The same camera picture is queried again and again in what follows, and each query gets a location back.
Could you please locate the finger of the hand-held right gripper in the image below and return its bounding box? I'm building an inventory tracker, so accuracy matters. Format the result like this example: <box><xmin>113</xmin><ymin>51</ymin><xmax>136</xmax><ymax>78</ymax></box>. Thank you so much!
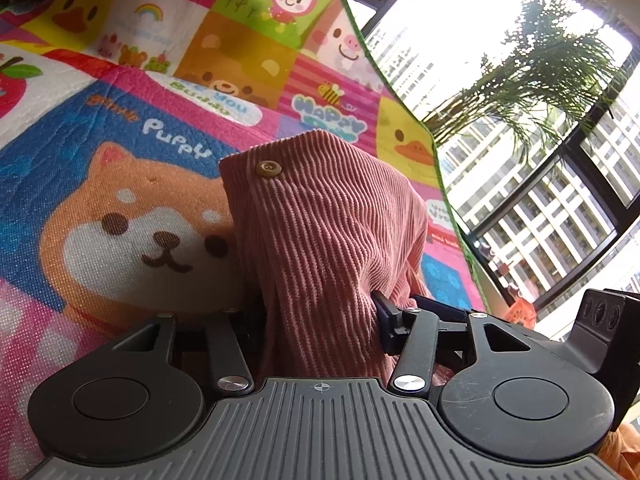
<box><xmin>422</xmin><ymin>295</ymin><xmax>471</xmax><ymax>322</ymax></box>

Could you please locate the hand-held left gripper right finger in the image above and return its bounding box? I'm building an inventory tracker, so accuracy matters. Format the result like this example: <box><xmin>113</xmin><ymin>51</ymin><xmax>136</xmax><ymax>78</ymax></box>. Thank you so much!
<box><xmin>371</xmin><ymin>291</ymin><xmax>534</xmax><ymax>397</ymax></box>

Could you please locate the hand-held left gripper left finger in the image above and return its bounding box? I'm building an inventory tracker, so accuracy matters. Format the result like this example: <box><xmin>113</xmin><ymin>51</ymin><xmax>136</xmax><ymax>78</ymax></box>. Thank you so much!
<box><xmin>102</xmin><ymin>306</ymin><xmax>255</xmax><ymax>395</ymax></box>

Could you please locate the pink corduroy baby dress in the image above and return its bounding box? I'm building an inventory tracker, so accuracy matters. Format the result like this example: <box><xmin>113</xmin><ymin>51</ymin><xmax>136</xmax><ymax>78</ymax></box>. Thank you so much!
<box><xmin>218</xmin><ymin>129</ymin><xmax>451</xmax><ymax>386</ymax></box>

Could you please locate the orange clothing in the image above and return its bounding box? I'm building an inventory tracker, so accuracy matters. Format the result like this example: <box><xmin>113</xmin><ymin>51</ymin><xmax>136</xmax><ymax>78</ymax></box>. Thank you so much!
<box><xmin>595</xmin><ymin>422</ymin><xmax>640</xmax><ymax>480</ymax></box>

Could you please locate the colourful cartoon play mat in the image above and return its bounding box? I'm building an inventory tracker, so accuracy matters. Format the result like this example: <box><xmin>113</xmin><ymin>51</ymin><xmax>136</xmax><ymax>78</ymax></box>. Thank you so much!
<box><xmin>0</xmin><ymin>0</ymin><xmax>488</xmax><ymax>411</ymax></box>

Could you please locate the green palm plant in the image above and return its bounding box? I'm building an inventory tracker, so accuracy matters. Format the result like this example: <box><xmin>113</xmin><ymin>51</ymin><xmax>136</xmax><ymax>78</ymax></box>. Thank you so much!
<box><xmin>425</xmin><ymin>0</ymin><xmax>631</xmax><ymax>171</ymax></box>

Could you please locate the black window frame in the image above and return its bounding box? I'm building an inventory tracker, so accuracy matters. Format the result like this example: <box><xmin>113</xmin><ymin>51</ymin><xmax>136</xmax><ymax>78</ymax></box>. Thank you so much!
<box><xmin>340</xmin><ymin>0</ymin><xmax>640</xmax><ymax>346</ymax></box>

